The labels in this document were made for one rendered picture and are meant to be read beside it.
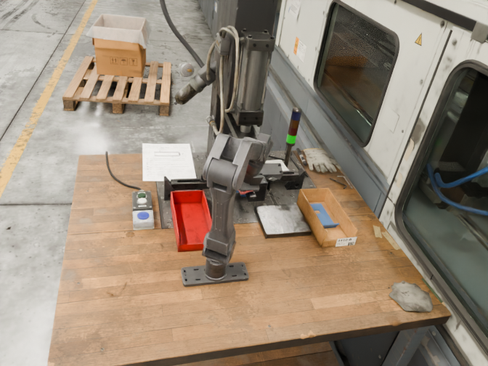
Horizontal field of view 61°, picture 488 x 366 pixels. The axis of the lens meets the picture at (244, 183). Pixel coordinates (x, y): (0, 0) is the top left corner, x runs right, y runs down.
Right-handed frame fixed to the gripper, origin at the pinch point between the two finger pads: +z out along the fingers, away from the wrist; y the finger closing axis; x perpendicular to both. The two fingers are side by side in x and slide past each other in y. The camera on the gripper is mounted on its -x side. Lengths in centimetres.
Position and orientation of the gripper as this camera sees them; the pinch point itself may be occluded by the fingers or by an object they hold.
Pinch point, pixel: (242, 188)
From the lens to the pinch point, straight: 146.1
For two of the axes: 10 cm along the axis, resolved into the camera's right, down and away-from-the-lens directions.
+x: -9.6, 0.2, -2.7
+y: -1.4, -8.8, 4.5
